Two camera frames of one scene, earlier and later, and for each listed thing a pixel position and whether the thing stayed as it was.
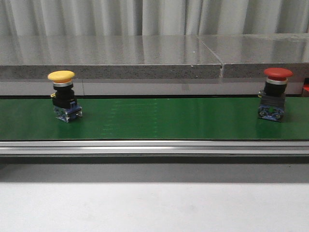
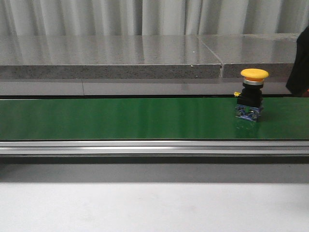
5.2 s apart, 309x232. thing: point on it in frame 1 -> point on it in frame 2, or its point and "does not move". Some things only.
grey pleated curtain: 57,18 does not move
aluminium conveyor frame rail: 154,148 does not move
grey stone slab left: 107,57 does not move
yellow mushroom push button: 64,100 -> 249,106
